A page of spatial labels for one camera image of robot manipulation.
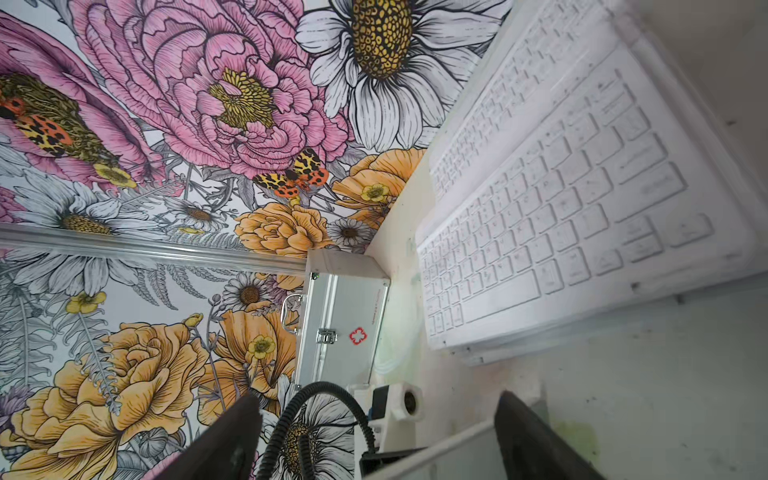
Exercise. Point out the white keyboard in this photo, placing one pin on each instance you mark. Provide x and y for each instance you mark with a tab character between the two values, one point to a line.
518	68
623	194

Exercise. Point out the left aluminium frame post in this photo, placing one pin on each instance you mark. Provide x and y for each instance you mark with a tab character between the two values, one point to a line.
98	245

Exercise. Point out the silver metal case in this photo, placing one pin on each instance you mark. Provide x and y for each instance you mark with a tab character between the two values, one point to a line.
341	311

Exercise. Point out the pink keyboard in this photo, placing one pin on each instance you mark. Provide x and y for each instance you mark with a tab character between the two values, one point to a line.
727	77

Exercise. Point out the yellow keyboard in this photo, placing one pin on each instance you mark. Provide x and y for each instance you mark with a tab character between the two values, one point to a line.
471	453

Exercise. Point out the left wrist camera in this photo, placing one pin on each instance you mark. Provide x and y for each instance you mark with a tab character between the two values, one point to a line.
393	412

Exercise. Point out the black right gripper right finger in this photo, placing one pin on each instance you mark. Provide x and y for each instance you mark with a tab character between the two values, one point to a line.
531	449

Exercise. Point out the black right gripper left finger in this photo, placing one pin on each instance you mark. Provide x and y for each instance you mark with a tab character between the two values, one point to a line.
226	450

